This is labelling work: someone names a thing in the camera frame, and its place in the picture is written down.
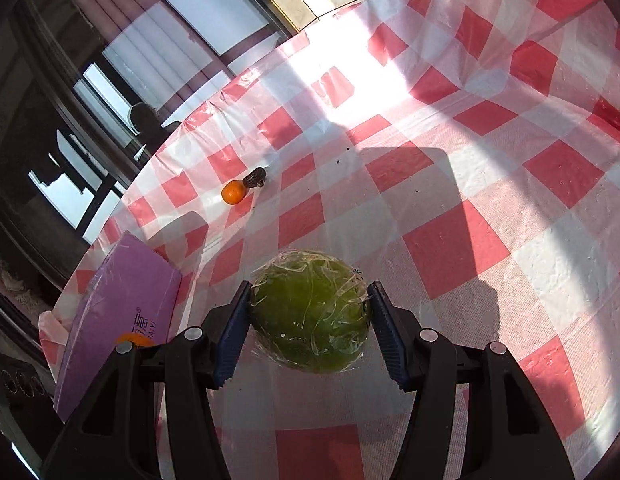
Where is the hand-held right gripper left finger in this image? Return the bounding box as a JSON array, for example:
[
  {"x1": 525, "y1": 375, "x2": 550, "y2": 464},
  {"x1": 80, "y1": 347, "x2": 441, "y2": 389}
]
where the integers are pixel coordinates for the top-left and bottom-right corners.
[{"x1": 42, "y1": 281, "x2": 252, "y2": 480}]

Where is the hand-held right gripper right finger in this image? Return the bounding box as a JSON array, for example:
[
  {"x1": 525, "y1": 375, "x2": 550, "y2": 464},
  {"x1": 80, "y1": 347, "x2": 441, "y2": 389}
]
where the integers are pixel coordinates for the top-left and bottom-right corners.
[{"x1": 367, "y1": 281, "x2": 575, "y2": 480}]

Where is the large green melon half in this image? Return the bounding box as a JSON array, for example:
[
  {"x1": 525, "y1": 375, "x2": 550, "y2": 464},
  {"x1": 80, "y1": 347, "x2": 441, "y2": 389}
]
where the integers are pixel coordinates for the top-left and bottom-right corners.
[{"x1": 249, "y1": 249, "x2": 373, "y2": 375}]

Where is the large orange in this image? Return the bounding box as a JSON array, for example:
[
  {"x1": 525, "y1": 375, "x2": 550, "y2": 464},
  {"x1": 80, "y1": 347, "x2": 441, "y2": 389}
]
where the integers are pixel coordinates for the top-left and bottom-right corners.
[{"x1": 116, "y1": 332, "x2": 155, "y2": 350}]

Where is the purple cardboard box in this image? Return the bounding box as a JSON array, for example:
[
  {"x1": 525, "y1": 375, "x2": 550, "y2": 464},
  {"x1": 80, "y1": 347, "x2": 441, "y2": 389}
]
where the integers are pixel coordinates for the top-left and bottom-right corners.
[{"x1": 54, "y1": 230, "x2": 183, "y2": 423}]

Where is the small orange tangerine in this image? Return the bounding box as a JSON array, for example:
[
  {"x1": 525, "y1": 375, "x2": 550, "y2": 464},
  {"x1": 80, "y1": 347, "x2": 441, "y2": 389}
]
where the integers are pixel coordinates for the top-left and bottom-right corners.
[{"x1": 221, "y1": 180, "x2": 247, "y2": 206}]

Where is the red white checkered tablecloth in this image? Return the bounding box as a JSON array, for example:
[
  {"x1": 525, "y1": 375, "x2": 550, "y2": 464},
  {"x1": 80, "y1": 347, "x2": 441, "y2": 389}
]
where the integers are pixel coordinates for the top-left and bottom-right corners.
[{"x1": 39, "y1": 0, "x2": 620, "y2": 480}]

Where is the dark window frame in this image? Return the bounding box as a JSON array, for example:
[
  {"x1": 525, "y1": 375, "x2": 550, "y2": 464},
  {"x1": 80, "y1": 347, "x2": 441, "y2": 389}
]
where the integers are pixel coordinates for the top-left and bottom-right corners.
[{"x1": 0, "y1": 0, "x2": 301, "y2": 321}]

